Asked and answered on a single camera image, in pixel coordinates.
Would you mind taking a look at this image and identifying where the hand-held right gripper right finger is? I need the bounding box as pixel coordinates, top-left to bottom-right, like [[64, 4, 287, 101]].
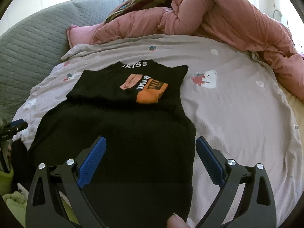
[[195, 136, 277, 228]]

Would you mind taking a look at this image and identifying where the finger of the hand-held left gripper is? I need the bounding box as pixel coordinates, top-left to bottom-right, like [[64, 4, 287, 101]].
[[2, 119, 28, 133]]

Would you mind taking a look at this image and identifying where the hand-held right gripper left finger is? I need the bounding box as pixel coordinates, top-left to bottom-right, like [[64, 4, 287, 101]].
[[25, 135, 107, 228]]

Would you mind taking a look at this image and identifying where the black sweater with orange cuffs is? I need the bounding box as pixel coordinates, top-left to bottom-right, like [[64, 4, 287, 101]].
[[27, 60, 197, 228]]

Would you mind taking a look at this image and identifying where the person's right hand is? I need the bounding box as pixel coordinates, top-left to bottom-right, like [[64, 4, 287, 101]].
[[166, 212, 188, 228]]

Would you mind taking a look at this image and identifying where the printed pinkish-grey bedsheet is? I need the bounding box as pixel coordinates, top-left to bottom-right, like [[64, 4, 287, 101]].
[[12, 34, 304, 228]]

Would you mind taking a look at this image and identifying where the yellow-green garment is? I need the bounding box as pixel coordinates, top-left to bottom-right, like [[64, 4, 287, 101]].
[[0, 171, 28, 222]]

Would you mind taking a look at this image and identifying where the cream blanket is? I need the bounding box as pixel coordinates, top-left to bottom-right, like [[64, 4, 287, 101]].
[[284, 89, 304, 126]]

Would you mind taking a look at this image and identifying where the pink ruffled pillow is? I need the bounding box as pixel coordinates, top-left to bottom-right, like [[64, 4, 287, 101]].
[[67, 25, 98, 48]]

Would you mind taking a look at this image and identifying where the pink duvet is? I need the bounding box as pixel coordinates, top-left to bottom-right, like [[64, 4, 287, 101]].
[[91, 0, 304, 101]]

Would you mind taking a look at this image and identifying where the striped cloth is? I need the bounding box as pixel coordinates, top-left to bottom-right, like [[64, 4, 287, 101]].
[[104, 0, 178, 24]]

